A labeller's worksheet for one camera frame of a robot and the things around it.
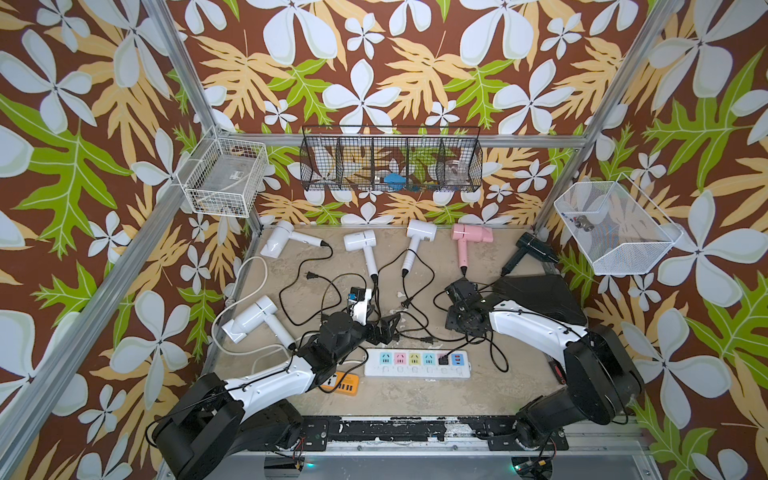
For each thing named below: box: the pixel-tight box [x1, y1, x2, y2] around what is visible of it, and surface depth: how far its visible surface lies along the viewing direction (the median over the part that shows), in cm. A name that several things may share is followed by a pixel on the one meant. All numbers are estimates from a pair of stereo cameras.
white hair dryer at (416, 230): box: [402, 219, 438, 273], surface depth 113 cm
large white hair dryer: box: [221, 295, 296, 349], surface depth 92 cm
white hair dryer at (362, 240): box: [343, 230, 378, 277], surface depth 113 cm
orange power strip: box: [321, 372, 360, 396], surface depth 82 cm
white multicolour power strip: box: [364, 349, 472, 378], surface depth 84 cm
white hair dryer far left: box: [260, 220, 323, 259], surface depth 115 cm
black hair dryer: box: [501, 232, 559, 277], surface depth 110 cm
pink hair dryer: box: [451, 224, 494, 268], surface depth 113 cm
